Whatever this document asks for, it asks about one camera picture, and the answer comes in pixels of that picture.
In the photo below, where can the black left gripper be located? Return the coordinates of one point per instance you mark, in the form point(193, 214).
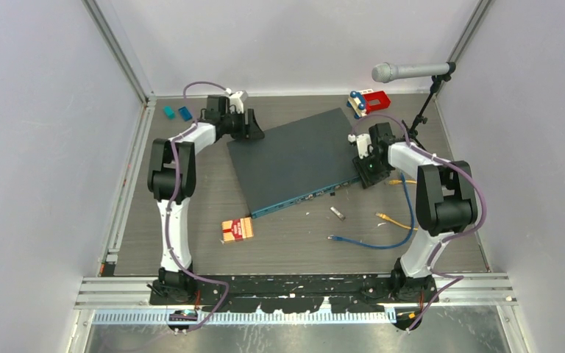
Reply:
point(251, 132)

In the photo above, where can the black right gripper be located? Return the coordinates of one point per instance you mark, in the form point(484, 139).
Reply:
point(367, 178)

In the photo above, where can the dark network switch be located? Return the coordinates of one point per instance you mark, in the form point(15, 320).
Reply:
point(295, 162)

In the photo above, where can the silver SFP transceiver module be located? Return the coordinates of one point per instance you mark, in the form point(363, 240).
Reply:
point(338, 213)

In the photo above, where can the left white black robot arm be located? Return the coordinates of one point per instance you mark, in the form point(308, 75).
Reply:
point(172, 181)

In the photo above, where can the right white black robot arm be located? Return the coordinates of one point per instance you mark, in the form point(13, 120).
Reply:
point(448, 202)

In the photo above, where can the black microphone tripod stand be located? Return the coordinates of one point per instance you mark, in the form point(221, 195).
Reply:
point(437, 81)

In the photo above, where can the red white blue toy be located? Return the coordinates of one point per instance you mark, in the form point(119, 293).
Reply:
point(364, 102)

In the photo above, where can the blue plastic block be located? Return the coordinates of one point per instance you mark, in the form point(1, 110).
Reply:
point(185, 113)

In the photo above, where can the teal plastic block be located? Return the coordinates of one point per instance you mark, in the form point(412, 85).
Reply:
point(169, 112)

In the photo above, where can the grey microphone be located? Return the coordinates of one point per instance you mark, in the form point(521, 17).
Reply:
point(387, 72)

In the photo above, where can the red and gold card box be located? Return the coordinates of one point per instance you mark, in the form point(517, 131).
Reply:
point(235, 230)

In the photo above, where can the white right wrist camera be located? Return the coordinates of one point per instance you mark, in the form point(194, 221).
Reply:
point(363, 144)

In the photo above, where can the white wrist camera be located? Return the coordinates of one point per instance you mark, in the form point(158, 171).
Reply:
point(236, 100)
point(363, 144)

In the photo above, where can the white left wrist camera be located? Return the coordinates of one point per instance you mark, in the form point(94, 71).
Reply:
point(236, 100)

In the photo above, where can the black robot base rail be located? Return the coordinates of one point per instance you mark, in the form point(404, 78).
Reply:
point(344, 293)

